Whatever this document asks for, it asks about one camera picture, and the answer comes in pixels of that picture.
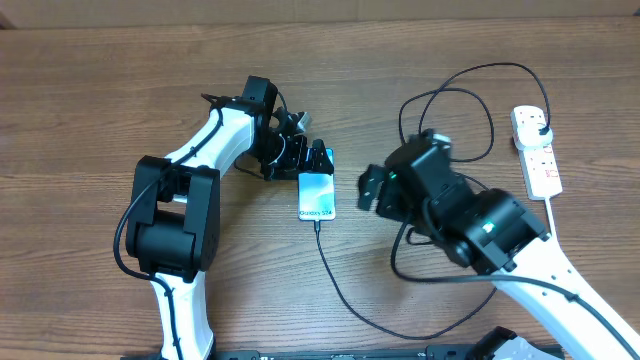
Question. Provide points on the white power strip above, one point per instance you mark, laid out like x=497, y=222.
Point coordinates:
x=539, y=166

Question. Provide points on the white USB charger plug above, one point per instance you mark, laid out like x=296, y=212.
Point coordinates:
x=528, y=137

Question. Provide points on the black mounting rail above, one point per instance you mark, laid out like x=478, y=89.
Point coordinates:
x=432, y=352

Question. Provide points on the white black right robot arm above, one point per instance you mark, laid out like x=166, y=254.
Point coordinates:
x=504, y=243

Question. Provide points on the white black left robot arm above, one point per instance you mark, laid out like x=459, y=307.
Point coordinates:
x=169, y=233

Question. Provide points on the blue Samsung Galaxy smartphone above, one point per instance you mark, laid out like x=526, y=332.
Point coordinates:
x=316, y=197

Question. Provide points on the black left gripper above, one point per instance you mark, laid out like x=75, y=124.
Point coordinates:
x=295, y=161

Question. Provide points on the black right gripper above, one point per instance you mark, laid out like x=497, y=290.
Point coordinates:
x=392, y=206

